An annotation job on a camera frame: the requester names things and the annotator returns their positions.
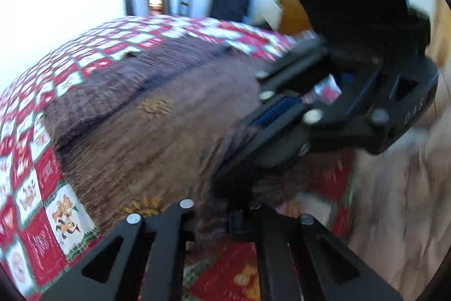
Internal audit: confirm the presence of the brown knitted sweater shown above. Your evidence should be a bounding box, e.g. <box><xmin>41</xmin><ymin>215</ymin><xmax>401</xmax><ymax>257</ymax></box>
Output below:
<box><xmin>43</xmin><ymin>34</ymin><xmax>350</xmax><ymax>245</ymax></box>

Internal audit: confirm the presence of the wooden dresser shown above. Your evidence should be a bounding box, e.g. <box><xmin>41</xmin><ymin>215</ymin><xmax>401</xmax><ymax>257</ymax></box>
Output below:
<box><xmin>277</xmin><ymin>0</ymin><xmax>312</xmax><ymax>35</ymax></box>

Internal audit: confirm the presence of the red patchwork bedspread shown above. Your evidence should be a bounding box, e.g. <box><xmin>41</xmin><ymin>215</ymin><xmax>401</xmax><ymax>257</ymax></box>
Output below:
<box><xmin>0</xmin><ymin>14</ymin><xmax>353</xmax><ymax>301</ymax></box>

